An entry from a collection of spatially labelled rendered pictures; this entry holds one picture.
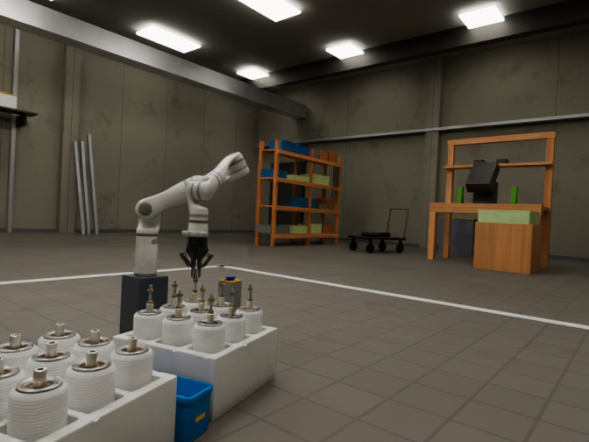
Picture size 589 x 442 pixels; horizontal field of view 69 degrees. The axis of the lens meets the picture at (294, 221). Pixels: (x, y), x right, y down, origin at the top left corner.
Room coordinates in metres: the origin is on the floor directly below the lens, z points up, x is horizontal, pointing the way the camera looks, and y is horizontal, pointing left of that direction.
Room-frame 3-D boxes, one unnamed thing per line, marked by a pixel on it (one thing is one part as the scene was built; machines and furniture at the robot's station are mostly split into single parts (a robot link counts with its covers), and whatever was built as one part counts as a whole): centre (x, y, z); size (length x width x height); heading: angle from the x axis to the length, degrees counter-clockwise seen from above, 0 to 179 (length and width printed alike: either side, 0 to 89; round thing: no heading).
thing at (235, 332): (1.39, 0.19, 0.16); 0.10 x 0.10 x 0.18
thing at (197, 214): (1.59, 0.37, 0.62); 0.09 x 0.07 x 0.15; 72
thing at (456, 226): (8.49, -3.45, 0.35); 1.32 x 0.68 x 0.71; 141
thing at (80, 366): (0.89, 0.41, 0.25); 0.08 x 0.08 x 0.01
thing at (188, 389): (1.16, 0.35, 0.06); 0.30 x 0.11 x 0.12; 67
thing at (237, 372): (1.43, 0.30, 0.09); 0.39 x 0.39 x 0.18; 66
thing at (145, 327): (1.38, 0.45, 0.16); 0.10 x 0.10 x 0.18
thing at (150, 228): (1.84, 0.63, 0.54); 0.09 x 0.09 x 0.17; 6
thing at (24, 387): (0.78, 0.46, 0.25); 0.08 x 0.08 x 0.01
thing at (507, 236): (6.38, -2.83, 1.01); 1.64 x 1.39 x 2.02; 52
